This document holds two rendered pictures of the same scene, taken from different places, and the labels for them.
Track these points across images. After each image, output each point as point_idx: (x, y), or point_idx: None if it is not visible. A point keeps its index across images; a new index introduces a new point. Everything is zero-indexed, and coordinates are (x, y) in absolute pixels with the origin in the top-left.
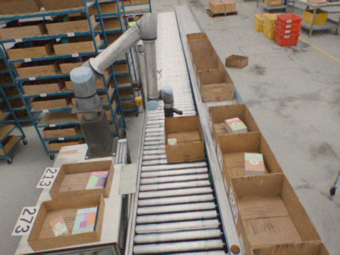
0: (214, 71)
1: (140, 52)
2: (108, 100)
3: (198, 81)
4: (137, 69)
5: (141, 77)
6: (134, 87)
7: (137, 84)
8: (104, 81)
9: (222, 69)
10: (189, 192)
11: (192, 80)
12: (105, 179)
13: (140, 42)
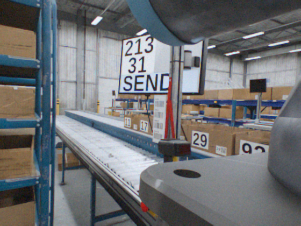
0: (253, 135)
1: (141, 92)
2: (44, 217)
3: (257, 147)
4: (175, 110)
5: (178, 131)
6: (182, 155)
7: (190, 145)
8: (49, 152)
9: (262, 132)
10: None
11: (210, 155)
12: None
13: (148, 69)
